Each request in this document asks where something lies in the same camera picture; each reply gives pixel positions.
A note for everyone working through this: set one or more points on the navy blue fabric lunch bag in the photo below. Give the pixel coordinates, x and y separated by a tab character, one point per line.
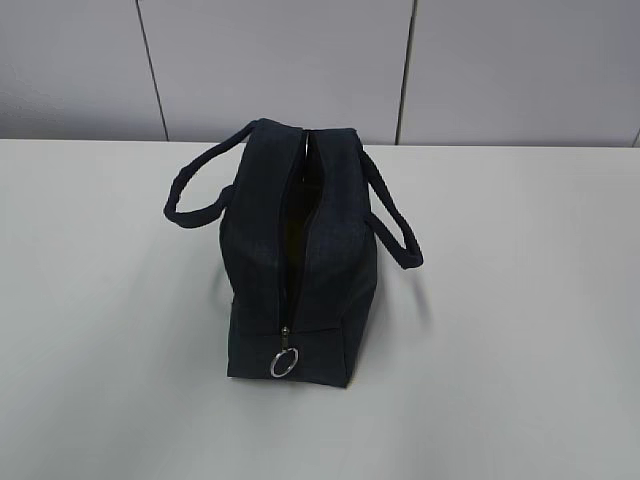
299	230

